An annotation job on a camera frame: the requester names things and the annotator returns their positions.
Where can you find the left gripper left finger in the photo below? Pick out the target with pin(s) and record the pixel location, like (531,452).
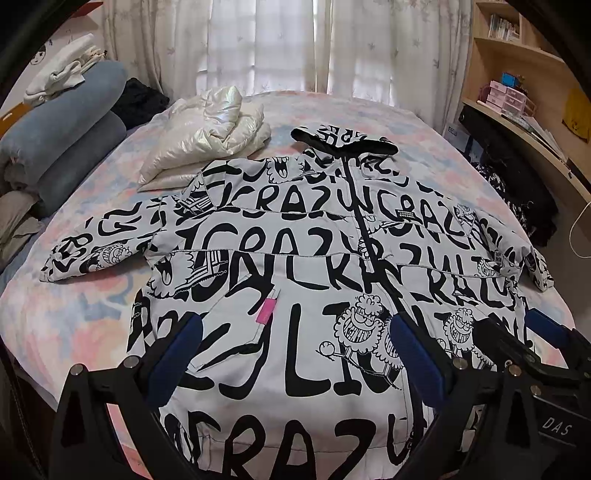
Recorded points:
(84,441)

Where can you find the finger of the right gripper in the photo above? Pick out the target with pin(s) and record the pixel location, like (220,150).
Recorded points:
(501,347)
(557,335)

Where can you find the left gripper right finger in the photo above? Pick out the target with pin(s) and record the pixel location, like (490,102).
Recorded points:
(484,426)

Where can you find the white black graffiti print jacket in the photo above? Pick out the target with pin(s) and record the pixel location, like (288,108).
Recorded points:
(296,266)

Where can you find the white folded clothes on blanket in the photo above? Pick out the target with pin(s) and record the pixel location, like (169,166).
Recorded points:
(64,71)

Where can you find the yellow envelope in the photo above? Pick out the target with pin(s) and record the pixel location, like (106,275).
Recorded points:
(577,114)

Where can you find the grey cloth at bedside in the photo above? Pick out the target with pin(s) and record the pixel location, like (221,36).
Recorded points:
(18,225)

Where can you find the pink drawer organizer box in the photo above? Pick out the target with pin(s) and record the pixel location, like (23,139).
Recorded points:
(502,98)

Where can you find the wooden desk shelf unit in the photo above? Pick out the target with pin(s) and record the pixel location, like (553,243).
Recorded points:
(517,86)

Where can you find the white sheer curtain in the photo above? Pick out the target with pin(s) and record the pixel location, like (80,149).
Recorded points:
(408,54)

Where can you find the rolled blue-grey blanket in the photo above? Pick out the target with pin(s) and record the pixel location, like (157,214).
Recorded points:
(52,148)

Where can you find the cream puffer jacket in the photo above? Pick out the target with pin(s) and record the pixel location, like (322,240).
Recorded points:
(213,125)

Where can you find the black garment by bed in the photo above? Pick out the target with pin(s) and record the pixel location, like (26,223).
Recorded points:
(138,104)

